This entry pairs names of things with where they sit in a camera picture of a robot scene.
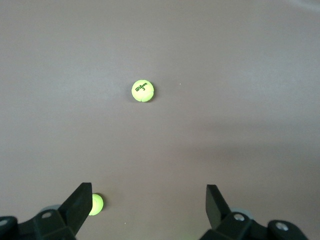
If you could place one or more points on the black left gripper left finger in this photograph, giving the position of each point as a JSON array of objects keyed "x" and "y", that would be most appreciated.
[{"x": 72, "y": 207}]

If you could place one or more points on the brown table mat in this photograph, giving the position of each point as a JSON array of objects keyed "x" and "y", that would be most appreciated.
[{"x": 75, "y": 75}]

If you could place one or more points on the yellow-green tennis ball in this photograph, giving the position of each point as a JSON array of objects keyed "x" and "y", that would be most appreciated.
[
  {"x": 98, "y": 203},
  {"x": 142, "y": 91}
]

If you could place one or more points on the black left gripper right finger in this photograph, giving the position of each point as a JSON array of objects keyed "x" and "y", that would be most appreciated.
[{"x": 217, "y": 210}]

